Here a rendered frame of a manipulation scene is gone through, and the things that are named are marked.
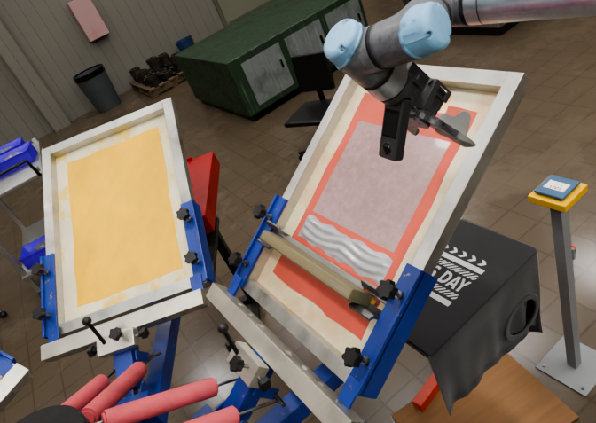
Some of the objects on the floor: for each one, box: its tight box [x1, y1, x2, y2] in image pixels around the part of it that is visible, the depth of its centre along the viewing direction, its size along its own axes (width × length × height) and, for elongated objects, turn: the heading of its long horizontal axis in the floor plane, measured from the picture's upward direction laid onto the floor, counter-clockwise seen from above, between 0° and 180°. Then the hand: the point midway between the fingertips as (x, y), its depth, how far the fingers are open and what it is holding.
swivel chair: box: [284, 51, 335, 161], centre depth 419 cm, size 56×55×87 cm
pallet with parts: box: [129, 51, 185, 99], centre depth 865 cm, size 91×132×47 cm
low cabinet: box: [174, 0, 368, 121], centre depth 644 cm, size 194×175×76 cm
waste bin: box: [73, 64, 122, 114], centre depth 861 cm, size 55×55×70 cm
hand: (443, 142), depth 101 cm, fingers open, 14 cm apart
